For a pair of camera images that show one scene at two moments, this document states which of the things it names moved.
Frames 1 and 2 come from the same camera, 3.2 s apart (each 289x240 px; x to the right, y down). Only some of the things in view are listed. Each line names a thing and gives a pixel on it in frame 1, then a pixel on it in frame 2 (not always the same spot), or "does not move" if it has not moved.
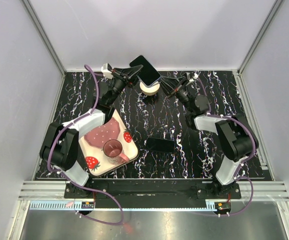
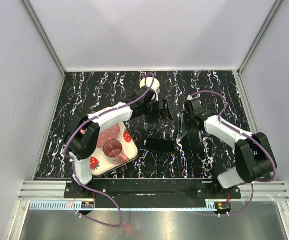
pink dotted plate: (110, 130) does not move
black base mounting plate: (154, 189) does not move
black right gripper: (173, 86) to (187, 128)
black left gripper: (127, 75) to (160, 114)
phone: (148, 74) to (183, 133)
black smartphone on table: (161, 145) does not move
